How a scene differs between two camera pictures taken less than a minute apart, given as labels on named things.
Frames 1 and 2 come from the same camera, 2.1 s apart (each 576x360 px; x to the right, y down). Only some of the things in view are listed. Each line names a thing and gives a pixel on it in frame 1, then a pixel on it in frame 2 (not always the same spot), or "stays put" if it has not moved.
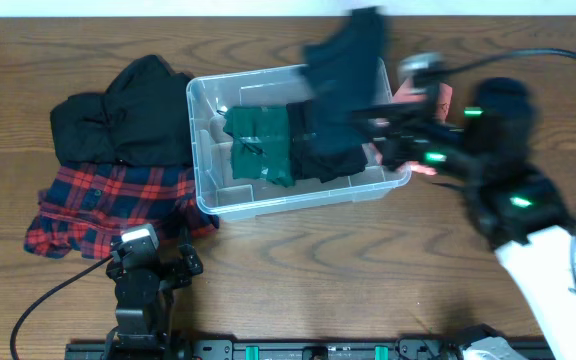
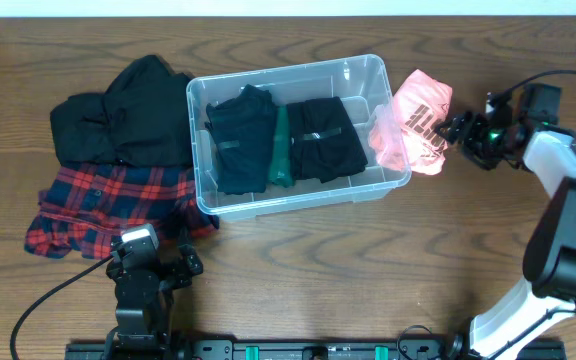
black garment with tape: (310, 163) stays put
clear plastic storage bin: (222, 191) stays put
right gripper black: (411, 125) to (473, 121)
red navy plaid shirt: (86, 205) stays put
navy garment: (345, 71) to (243, 126)
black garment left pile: (142, 117) stays put
